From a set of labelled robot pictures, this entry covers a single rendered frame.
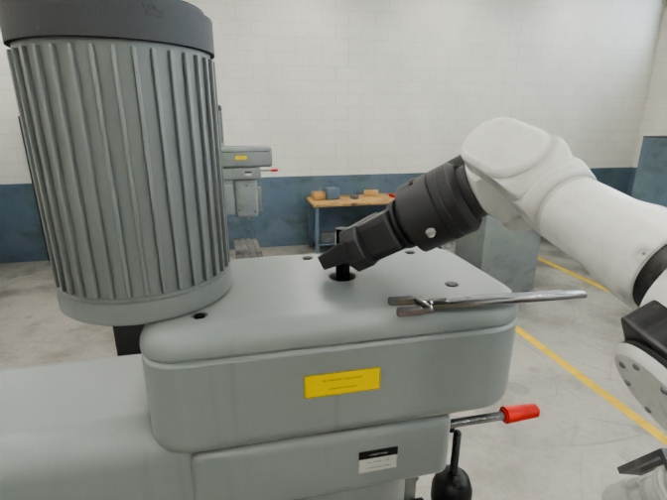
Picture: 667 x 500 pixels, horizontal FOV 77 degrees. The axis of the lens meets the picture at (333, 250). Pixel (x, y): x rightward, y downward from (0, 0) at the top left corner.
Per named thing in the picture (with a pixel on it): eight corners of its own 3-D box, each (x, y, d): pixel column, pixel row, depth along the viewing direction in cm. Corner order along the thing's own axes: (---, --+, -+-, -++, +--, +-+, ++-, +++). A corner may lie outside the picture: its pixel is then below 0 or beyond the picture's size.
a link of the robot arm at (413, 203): (361, 293, 51) (453, 257, 45) (326, 222, 50) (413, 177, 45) (391, 262, 62) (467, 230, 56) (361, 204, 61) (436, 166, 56)
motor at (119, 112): (232, 261, 65) (215, 32, 56) (230, 317, 46) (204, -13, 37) (91, 270, 61) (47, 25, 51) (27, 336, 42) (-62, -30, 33)
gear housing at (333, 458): (389, 375, 80) (392, 328, 77) (450, 476, 58) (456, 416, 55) (208, 399, 74) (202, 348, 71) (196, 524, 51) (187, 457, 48)
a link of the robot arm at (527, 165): (481, 201, 52) (554, 256, 40) (448, 147, 47) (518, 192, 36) (526, 167, 50) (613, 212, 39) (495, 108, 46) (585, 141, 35)
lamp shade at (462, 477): (479, 501, 76) (482, 474, 74) (454, 523, 72) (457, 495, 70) (448, 475, 82) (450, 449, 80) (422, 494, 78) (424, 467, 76)
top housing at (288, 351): (438, 321, 80) (444, 241, 75) (525, 410, 56) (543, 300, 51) (179, 349, 71) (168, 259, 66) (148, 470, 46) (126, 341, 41)
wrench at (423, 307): (570, 289, 54) (571, 283, 54) (593, 302, 50) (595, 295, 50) (387, 303, 50) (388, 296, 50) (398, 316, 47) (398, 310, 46)
